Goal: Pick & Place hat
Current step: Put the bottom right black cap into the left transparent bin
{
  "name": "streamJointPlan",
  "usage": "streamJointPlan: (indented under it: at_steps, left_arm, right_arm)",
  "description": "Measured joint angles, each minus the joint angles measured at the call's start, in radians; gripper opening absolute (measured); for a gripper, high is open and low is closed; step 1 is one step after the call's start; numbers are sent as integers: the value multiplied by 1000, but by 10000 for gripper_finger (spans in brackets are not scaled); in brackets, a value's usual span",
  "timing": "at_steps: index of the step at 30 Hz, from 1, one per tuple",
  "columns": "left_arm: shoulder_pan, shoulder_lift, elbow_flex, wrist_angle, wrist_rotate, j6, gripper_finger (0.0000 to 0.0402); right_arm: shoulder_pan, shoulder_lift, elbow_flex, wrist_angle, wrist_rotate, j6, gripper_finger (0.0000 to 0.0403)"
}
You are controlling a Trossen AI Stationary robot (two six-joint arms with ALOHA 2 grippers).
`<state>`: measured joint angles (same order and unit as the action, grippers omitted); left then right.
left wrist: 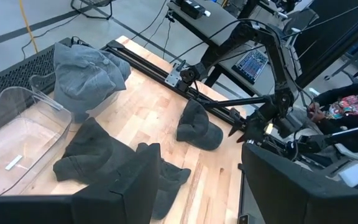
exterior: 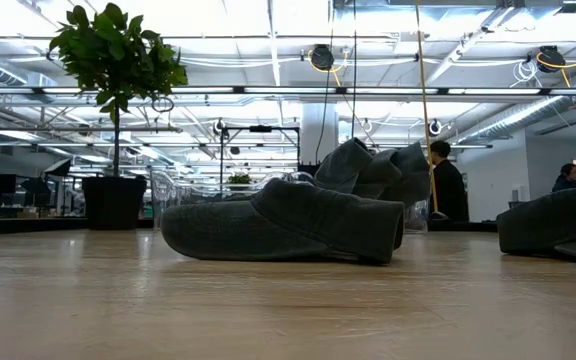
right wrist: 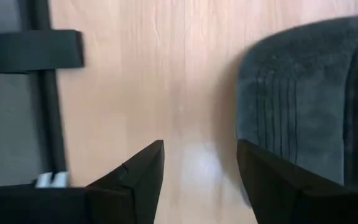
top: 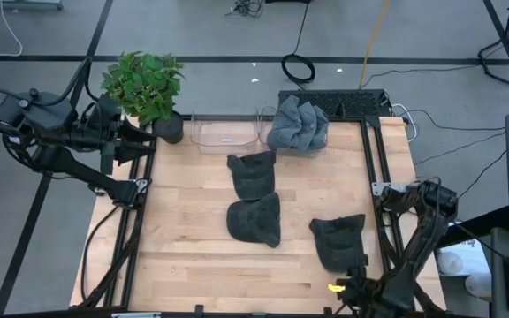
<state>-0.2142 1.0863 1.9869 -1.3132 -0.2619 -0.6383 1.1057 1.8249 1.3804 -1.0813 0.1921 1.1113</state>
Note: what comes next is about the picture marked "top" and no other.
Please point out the black metal beam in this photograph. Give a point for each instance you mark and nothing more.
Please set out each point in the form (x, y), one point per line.
(480, 225)

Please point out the green plant in black pot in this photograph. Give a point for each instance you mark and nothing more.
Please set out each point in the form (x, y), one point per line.
(144, 84)

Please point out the clear plastic bin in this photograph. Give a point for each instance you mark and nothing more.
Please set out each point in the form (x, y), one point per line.
(223, 132)
(261, 132)

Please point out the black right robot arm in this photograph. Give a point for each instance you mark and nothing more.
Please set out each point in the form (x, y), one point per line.
(409, 265)

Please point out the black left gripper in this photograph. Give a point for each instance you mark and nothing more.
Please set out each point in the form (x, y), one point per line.
(111, 126)

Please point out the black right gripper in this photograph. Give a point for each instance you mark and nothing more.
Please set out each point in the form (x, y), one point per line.
(358, 295)

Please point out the silver metal strip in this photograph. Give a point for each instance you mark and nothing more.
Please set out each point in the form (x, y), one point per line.
(135, 315)

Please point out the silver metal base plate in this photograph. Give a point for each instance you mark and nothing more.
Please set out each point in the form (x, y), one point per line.
(382, 189)
(142, 185)

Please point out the white round container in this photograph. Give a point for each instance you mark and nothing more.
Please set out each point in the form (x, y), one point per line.
(450, 263)
(479, 285)

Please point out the grey metal base bar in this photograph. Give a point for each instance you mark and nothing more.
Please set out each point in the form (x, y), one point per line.
(25, 3)

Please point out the yellow tag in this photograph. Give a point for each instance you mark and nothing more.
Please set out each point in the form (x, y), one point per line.
(336, 288)

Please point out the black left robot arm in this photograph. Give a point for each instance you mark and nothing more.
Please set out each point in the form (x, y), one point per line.
(73, 170)

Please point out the black table clamp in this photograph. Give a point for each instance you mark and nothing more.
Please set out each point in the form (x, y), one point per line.
(199, 309)
(327, 311)

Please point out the dark charcoal denim cap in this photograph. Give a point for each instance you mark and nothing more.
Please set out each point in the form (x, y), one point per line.
(338, 243)
(254, 221)
(252, 174)

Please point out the black perforated mat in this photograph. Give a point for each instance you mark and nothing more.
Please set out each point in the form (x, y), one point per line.
(347, 101)

